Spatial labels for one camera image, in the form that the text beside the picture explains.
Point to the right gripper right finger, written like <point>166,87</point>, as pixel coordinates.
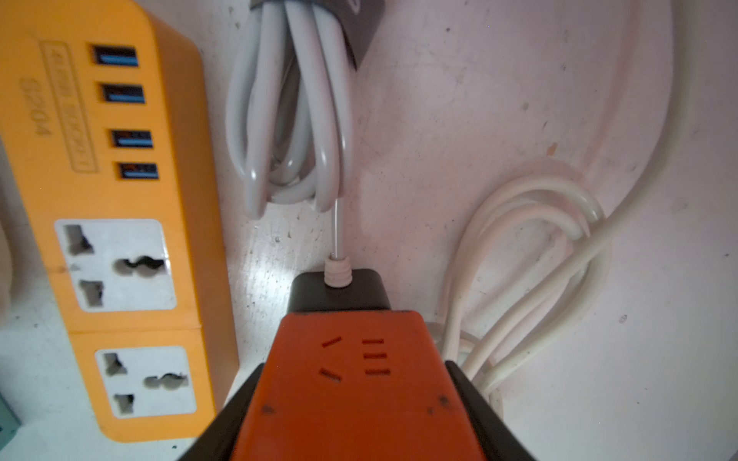
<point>494,437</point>

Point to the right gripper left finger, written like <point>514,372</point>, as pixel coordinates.
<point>218,440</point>

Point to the red cube socket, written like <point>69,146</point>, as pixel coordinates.
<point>356,385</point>

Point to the orange power strip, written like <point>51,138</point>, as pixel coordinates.
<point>104,119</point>

